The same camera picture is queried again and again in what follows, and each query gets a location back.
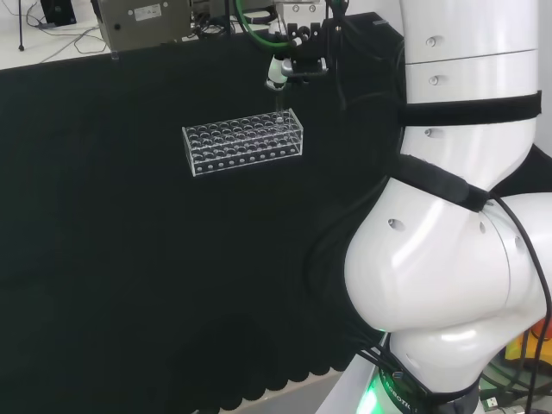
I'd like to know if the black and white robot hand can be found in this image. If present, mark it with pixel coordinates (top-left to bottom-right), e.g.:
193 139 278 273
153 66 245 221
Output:
263 0 342 92

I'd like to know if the clear glass test tube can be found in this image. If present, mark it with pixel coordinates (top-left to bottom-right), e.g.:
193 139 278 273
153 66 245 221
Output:
271 85 288 125

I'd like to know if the clear plastic test tube rack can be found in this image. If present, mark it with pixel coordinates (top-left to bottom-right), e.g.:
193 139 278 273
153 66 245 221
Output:
181 109 305 179

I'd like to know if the grey metal case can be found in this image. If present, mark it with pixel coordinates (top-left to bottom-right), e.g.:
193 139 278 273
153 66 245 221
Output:
95 0 194 56

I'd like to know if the black box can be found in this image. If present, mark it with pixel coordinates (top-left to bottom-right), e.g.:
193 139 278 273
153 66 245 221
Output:
40 0 78 27

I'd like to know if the black bench cloth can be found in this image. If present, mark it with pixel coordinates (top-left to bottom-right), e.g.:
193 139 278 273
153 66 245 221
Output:
0 11 552 414

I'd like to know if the black tripod leg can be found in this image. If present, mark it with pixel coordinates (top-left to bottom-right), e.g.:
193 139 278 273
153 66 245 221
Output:
16 0 26 53

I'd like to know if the yellow stop button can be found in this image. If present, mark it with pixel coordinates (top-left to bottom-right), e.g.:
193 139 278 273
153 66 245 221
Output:
504 323 552 361

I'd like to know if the green cable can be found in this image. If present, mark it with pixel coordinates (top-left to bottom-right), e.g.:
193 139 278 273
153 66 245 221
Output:
234 0 295 48

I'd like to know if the grey table cable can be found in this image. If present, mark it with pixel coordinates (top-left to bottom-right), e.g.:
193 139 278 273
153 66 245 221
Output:
25 6 114 65

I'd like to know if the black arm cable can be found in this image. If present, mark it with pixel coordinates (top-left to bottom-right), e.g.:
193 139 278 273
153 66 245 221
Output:
486 191 552 414

